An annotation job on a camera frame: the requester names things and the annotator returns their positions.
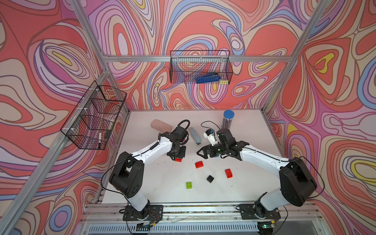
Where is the back wire basket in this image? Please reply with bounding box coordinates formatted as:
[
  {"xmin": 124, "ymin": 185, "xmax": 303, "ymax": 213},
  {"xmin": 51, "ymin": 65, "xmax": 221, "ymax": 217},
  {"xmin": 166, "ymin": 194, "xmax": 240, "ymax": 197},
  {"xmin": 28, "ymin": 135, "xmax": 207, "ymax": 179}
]
[{"xmin": 169, "ymin": 49, "xmax": 233, "ymax": 84}]

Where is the yellow item in basket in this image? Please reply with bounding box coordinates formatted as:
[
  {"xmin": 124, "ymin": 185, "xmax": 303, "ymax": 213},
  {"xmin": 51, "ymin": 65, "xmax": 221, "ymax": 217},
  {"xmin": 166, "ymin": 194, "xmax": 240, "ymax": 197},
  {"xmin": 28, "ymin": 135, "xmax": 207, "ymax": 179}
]
[{"xmin": 218, "ymin": 80, "xmax": 229, "ymax": 85}]

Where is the blue stapler in basket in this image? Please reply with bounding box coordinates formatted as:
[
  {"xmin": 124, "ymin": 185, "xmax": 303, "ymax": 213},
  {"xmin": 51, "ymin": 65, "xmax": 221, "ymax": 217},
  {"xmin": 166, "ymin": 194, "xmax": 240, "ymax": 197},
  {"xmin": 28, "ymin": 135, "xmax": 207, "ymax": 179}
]
[{"xmin": 196, "ymin": 73, "xmax": 221, "ymax": 84}]

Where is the blue and cream stapler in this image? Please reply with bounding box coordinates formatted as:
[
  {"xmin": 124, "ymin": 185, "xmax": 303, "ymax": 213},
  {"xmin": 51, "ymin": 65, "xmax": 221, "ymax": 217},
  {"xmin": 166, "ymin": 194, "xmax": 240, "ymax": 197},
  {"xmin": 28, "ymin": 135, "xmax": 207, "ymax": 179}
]
[{"xmin": 188, "ymin": 127, "xmax": 202, "ymax": 146}]

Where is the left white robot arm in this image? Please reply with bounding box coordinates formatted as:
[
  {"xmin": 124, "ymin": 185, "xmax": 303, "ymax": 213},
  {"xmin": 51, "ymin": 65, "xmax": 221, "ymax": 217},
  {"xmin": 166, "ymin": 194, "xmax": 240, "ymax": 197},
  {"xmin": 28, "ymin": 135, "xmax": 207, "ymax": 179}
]
[{"xmin": 109, "ymin": 126, "xmax": 189, "ymax": 217}]

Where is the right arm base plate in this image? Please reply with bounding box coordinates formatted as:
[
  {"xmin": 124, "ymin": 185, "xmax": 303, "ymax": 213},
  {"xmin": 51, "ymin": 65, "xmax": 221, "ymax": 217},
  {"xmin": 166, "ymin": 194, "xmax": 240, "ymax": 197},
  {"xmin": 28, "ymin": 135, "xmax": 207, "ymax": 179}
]
[{"xmin": 236, "ymin": 204, "xmax": 281, "ymax": 221}]

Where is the blue lid pencil tube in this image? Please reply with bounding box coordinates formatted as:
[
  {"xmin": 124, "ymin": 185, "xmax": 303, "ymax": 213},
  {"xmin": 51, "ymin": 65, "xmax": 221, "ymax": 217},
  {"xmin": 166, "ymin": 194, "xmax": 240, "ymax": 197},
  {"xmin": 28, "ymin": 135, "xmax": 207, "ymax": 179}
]
[{"xmin": 222, "ymin": 110, "xmax": 235, "ymax": 129}]

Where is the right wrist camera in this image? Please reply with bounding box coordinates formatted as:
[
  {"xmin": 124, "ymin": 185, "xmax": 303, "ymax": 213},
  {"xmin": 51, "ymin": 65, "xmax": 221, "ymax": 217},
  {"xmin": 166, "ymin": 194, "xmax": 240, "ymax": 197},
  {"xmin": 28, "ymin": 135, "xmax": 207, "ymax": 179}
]
[{"xmin": 204, "ymin": 129, "xmax": 218, "ymax": 146}]

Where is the green lego brick front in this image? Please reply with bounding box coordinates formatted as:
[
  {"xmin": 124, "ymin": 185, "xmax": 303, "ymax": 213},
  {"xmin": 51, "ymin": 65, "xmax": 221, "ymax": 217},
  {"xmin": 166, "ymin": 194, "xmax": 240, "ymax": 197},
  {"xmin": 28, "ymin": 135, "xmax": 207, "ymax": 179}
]
[{"xmin": 186, "ymin": 182, "xmax": 193, "ymax": 189}]

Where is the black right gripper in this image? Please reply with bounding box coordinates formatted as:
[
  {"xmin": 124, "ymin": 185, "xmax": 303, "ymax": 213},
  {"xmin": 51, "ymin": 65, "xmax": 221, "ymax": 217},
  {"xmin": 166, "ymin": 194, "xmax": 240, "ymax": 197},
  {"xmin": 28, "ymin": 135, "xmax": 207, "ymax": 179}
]
[{"xmin": 196, "ymin": 141, "xmax": 228, "ymax": 160}]

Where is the pink lego brick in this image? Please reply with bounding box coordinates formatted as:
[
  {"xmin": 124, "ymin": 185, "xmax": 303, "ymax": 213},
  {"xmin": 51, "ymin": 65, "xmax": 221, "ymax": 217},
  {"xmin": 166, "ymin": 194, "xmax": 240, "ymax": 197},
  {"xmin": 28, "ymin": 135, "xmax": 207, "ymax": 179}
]
[{"xmin": 174, "ymin": 158, "xmax": 183, "ymax": 163}]

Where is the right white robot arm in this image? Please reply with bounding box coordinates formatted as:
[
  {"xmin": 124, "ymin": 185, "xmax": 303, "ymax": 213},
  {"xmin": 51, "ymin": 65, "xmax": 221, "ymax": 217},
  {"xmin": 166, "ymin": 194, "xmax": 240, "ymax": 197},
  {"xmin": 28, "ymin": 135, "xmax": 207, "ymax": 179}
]
[{"xmin": 197, "ymin": 128, "xmax": 317, "ymax": 218}]

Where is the wire basket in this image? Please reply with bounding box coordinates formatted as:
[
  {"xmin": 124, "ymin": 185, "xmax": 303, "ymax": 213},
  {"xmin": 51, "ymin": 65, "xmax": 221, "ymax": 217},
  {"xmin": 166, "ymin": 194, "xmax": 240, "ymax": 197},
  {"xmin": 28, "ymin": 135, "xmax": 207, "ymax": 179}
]
[
  {"xmin": 169, "ymin": 49, "xmax": 233, "ymax": 84},
  {"xmin": 60, "ymin": 81, "xmax": 127, "ymax": 150}
]

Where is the left wire basket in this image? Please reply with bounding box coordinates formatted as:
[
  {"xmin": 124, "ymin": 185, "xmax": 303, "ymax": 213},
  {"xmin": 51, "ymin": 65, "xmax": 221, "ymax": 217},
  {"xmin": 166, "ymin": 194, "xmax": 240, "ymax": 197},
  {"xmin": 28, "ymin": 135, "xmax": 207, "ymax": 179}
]
[{"xmin": 60, "ymin": 81, "xmax": 127, "ymax": 150}]

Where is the black lego brick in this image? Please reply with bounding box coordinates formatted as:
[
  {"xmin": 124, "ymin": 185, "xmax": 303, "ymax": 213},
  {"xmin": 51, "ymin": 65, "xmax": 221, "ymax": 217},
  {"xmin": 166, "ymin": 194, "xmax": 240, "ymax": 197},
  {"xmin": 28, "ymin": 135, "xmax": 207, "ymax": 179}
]
[{"xmin": 206, "ymin": 175, "xmax": 214, "ymax": 183}]

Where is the pink glasses case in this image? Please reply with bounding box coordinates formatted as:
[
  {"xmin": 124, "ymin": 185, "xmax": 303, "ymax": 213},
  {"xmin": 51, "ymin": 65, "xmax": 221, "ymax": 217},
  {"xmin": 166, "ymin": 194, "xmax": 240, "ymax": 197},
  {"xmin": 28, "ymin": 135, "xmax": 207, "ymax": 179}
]
[{"xmin": 150, "ymin": 119, "xmax": 173, "ymax": 133}]

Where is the marker pen in basket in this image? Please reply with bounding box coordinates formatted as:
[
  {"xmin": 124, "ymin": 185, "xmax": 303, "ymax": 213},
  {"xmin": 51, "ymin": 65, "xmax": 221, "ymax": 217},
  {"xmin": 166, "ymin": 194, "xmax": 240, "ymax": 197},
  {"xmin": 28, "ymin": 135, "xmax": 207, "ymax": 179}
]
[{"xmin": 98, "ymin": 132, "xmax": 102, "ymax": 149}]

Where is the red lego brick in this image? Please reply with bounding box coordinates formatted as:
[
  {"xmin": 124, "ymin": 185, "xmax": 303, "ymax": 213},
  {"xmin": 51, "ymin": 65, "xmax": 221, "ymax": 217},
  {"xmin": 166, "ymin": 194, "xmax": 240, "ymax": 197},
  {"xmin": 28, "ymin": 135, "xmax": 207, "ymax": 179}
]
[
  {"xmin": 195, "ymin": 161, "xmax": 204, "ymax": 168},
  {"xmin": 225, "ymin": 169, "xmax": 233, "ymax": 179}
]

